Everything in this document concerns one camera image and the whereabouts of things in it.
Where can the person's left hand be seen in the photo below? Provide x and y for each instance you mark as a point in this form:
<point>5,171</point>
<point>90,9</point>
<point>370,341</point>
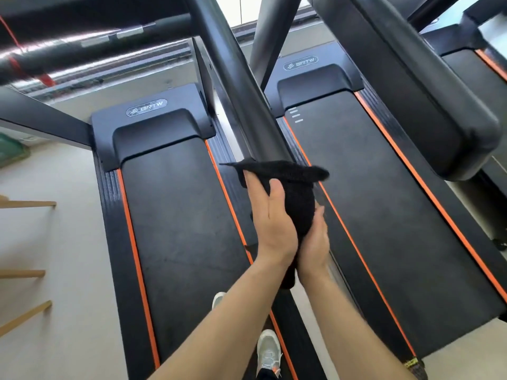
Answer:
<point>275,233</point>

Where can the person's right hand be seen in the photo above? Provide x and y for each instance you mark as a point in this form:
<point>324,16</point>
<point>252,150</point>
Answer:
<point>315,253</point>

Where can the person's right thumb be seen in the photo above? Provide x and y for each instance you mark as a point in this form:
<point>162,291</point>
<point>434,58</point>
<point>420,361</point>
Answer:
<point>320,219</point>

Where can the person's left thumb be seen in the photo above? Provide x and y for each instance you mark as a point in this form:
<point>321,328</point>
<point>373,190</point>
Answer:
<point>277,197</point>

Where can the black cleaning cloth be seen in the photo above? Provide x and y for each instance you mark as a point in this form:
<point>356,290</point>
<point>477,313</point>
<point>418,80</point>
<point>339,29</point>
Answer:
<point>297,193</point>

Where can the person's right forearm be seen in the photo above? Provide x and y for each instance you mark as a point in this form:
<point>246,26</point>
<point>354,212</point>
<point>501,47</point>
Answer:
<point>348,332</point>

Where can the person's left forearm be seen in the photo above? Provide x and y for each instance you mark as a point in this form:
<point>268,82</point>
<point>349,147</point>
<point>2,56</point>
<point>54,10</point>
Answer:
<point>233,324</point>

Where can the black treadmill with orange stripes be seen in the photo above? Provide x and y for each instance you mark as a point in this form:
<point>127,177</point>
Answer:
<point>396,201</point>
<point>178,233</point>
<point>467,55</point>

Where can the black treadmill handrail bar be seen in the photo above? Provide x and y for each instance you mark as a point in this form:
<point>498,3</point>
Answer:
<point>241,87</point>

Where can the black padded treadmill console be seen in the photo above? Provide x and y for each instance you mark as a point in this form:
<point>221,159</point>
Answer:
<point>416,75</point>

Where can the green crate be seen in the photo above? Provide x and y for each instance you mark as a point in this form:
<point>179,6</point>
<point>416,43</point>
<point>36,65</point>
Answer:
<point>12,148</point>

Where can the black treadmill upright post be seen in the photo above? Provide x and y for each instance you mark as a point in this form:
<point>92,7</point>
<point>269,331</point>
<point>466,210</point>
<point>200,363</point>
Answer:
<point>273,31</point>

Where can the wooden frame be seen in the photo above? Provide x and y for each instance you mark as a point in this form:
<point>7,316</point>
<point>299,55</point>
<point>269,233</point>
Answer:
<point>23,203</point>

